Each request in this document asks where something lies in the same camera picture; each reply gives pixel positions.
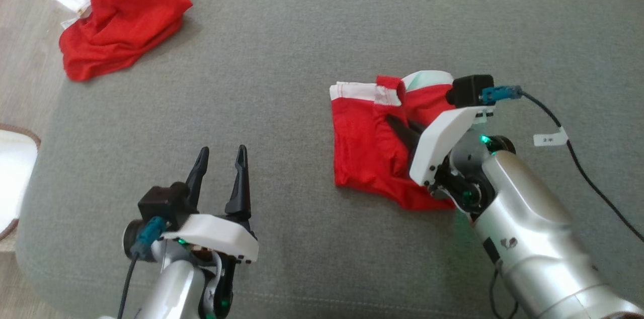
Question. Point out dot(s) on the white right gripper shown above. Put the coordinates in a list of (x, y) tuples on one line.
[(443, 138)]

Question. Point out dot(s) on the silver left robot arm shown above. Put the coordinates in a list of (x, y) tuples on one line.
[(176, 289)]

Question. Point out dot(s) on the red shorts with elastic waistband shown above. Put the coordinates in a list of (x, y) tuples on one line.
[(126, 17)]

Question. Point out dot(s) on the white laundry basket brown rim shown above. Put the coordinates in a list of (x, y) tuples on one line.
[(15, 178)]

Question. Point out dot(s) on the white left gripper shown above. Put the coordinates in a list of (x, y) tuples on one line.
[(221, 236)]

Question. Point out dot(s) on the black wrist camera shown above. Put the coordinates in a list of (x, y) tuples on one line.
[(470, 91), (163, 203)]

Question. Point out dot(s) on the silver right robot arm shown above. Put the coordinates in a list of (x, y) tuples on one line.
[(528, 218)]

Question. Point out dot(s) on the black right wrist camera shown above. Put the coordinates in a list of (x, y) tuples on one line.
[(470, 91)]

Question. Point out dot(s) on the red and white striped garment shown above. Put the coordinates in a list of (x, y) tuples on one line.
[(362, 148)]

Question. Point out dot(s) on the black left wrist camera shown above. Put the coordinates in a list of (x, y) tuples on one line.
[(163, 203)]

